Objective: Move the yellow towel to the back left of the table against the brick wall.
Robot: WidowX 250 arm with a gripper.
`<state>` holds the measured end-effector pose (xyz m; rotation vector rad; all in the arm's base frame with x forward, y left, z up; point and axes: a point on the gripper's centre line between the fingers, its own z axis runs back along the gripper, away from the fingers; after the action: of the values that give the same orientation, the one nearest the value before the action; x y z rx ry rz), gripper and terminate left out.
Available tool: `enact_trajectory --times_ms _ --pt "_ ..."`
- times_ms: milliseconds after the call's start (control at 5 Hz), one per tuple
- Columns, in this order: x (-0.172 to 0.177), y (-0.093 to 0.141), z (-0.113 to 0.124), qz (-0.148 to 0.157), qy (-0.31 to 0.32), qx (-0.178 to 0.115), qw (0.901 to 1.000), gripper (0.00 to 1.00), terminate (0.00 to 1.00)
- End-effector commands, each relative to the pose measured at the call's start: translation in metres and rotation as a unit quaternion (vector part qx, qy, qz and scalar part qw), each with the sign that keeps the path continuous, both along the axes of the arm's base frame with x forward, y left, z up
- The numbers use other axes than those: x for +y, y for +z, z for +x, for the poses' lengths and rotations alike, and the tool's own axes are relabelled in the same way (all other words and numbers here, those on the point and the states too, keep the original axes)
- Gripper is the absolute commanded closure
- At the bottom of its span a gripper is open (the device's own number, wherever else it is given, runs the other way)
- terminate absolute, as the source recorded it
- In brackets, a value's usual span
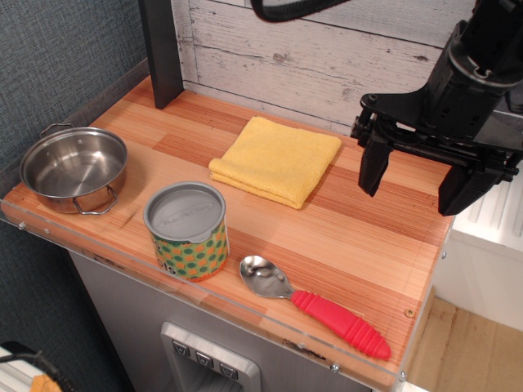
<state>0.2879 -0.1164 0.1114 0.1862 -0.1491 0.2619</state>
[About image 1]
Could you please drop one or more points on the silver dispenser button panel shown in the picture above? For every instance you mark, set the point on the silver dispenser button panel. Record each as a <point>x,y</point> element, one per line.
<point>198,364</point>

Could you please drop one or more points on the white toy sink unit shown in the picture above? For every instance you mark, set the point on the white toy sink unit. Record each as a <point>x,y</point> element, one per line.
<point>480,267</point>

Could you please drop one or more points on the stainless steel pot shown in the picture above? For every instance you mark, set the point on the stainless steel pot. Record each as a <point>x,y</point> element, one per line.
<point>76,170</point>

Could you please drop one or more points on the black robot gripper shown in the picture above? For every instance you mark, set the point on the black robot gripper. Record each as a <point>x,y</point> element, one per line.
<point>450,118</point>

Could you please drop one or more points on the orange object bottom left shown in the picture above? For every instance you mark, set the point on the orange object bottom left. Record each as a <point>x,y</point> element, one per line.
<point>43,383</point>

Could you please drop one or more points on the spoon with red handle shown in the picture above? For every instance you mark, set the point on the spoon with red handle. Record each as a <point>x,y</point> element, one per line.
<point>265,279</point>

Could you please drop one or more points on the grey toy fridge cabinet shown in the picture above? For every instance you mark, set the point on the grey toy fridge cabinet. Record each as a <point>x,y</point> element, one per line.
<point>133,311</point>

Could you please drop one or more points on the yellow cloth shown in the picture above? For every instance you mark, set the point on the yellow cloth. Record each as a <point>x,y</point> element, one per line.
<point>276,162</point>

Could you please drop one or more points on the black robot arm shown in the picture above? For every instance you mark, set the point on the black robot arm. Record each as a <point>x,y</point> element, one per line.
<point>496,16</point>

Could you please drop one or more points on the green orange toy can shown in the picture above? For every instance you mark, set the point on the green orange toy can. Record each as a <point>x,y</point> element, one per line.
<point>187,224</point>

